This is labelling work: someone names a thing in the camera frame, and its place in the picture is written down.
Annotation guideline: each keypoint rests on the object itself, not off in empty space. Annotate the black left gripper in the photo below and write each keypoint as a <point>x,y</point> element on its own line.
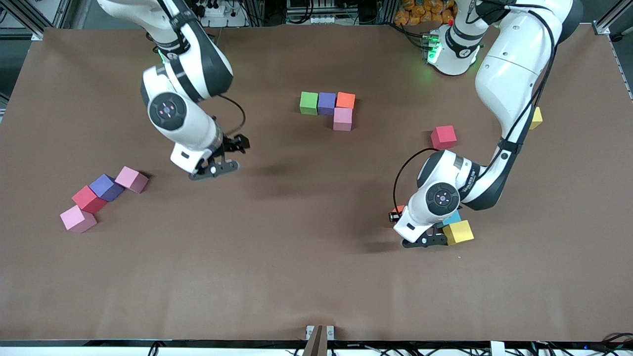
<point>396,216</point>

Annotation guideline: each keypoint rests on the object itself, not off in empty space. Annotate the aluminium frame profile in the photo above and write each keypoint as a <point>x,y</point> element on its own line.
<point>610,17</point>
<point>22,20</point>

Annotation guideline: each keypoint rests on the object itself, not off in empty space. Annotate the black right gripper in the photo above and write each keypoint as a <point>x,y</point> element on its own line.
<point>230,145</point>

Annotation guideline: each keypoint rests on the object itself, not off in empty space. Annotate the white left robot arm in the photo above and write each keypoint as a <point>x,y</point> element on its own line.
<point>430,173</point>

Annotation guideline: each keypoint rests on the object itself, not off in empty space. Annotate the brown table mat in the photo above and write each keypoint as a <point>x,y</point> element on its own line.
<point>316,272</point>

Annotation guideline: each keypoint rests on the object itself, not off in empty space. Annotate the black equipment rack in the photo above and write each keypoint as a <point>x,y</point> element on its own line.
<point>356,10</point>

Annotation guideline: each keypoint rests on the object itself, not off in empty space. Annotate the light blue dented foam cube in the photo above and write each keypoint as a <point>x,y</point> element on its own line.
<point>454,217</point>

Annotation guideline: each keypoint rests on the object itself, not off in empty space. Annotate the purple foam cube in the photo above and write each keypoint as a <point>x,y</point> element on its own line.
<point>105,185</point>
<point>327,102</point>

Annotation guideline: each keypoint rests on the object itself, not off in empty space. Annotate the yellow foam cube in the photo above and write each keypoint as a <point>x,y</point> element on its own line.
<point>537,118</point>
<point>461,232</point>

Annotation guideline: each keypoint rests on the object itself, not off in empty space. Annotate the white power strip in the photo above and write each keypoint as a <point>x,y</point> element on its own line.
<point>232,21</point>

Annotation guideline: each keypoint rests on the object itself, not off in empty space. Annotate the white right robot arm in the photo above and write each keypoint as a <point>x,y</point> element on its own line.
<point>198,128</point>

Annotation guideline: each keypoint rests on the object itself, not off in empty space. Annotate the grey camera mounting post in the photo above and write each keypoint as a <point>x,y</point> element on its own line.
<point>316,343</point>

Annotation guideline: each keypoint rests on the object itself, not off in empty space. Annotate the pink foam cube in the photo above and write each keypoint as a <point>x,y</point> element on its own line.
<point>342,118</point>
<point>130,178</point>
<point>76,217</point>

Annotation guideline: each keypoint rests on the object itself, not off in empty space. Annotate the red foam cube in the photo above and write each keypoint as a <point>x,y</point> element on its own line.
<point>443,137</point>
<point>88,199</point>

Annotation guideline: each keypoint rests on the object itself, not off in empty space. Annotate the orange object pile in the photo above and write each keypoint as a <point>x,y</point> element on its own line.
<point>408,15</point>

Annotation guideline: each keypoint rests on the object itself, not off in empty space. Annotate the green foam cube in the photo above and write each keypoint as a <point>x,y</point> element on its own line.
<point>309,101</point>

